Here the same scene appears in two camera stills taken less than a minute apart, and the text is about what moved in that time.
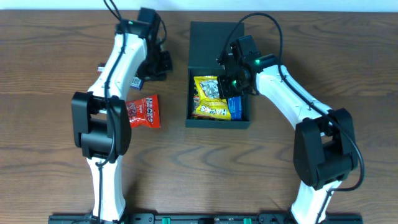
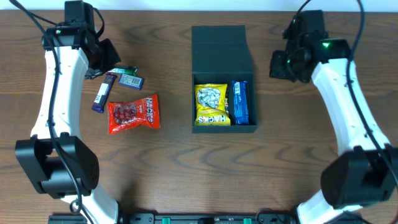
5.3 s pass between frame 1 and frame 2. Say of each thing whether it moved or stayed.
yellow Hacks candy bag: moved
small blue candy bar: stayed
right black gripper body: moved
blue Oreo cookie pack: moved
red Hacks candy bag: stayed
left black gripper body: moved
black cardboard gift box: moved
